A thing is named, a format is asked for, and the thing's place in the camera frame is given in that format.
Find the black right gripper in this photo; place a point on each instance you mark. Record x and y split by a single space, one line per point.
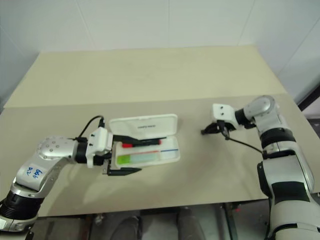
232 127

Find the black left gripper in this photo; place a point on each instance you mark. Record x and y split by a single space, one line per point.
107 156

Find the black pen with red cap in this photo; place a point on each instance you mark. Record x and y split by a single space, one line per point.
150 142

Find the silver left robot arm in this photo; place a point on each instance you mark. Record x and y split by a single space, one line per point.
50 150

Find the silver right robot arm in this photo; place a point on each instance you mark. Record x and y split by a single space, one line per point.
287 162

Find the white plastic pencil case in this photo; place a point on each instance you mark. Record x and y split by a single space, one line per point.
155 125

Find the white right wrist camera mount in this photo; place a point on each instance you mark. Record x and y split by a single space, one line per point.
222 112

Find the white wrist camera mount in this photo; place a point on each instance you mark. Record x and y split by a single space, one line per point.
100 140
222 112

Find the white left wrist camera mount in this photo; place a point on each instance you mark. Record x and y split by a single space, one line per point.
100 140

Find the black metal frame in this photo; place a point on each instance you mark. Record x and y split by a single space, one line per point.
310 100

